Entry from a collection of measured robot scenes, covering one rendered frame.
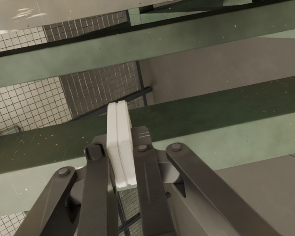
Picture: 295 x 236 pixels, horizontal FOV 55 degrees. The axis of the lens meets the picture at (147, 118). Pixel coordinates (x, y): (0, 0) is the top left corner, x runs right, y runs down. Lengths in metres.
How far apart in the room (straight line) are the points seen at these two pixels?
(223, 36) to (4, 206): 0.35
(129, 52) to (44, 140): 0.16
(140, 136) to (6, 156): 0.24
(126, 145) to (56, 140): 0.23
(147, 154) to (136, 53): 0.25
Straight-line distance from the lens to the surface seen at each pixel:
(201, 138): 0.34
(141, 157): 0.15
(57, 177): 0.16
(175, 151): 0.15
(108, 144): 0.17
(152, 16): 1.34
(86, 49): 0.39
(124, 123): 0.19
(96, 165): 0.16
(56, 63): 0.40
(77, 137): 0.38
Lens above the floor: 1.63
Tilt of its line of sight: 31 degrees down
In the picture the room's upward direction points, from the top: 117 degrees counter-clockwise
